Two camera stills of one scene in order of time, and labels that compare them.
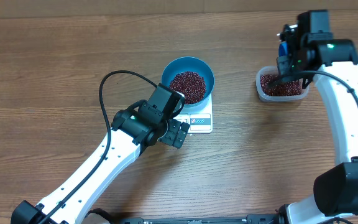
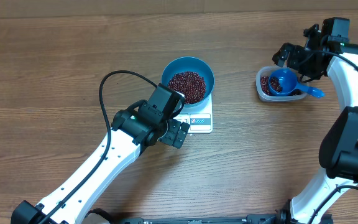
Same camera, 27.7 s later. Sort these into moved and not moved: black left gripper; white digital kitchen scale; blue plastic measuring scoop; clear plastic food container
Moved: blue plastic measuring scoop
Not moved: clear plastic food container; white digital kitchen scale; black left gripper
